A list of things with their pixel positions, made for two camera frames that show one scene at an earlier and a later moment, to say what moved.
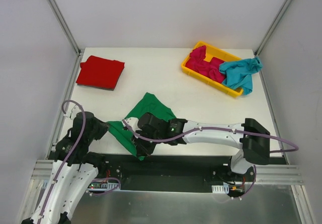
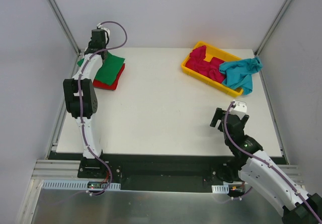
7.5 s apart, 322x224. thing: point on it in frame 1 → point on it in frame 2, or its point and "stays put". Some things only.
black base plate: [165, 171] stays put
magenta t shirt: [195, 62] stays put
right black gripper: [142, 148] → [230, 118]
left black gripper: [99, 129] → [103, 55]
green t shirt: [148, 104] → [109, 70]
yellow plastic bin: [211, 52] stays put
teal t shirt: [238, 73] stays put
